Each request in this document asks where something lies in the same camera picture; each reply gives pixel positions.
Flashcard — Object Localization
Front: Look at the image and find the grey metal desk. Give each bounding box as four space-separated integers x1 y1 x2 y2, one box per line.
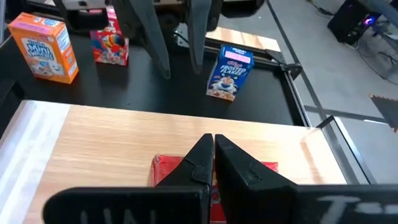
357 0 398 85

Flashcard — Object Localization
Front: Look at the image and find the red Froot Loops cereal box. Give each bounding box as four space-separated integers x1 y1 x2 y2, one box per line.
90 5 130 67
148 154 279 224

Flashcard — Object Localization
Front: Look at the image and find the orange-black hazard tape strip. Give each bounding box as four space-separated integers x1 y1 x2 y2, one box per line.
369 94 398 134

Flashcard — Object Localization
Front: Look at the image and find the silver aluminium post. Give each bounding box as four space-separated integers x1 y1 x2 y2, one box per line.
0 0 6 43

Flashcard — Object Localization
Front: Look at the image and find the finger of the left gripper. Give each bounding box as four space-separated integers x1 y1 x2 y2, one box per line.
186 0 223 75
112 0 171 79

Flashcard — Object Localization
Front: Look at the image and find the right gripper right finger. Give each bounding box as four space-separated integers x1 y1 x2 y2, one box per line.
215 133 398 224

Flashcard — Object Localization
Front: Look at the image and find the orange Mini-Wheats cereal box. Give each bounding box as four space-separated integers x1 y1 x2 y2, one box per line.
8 12 79 85

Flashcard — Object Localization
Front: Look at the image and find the black computer tower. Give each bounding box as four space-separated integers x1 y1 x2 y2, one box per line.
327 0 385 46

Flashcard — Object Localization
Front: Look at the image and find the blue Frosted Flakes cereal box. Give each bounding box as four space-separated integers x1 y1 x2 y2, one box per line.
206 44 255 102

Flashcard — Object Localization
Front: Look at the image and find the black metal wood-top shelf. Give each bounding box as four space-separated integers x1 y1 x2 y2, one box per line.
0 77 377 224

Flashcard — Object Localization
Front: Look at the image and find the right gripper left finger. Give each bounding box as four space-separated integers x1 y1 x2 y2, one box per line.
42 133 215 224

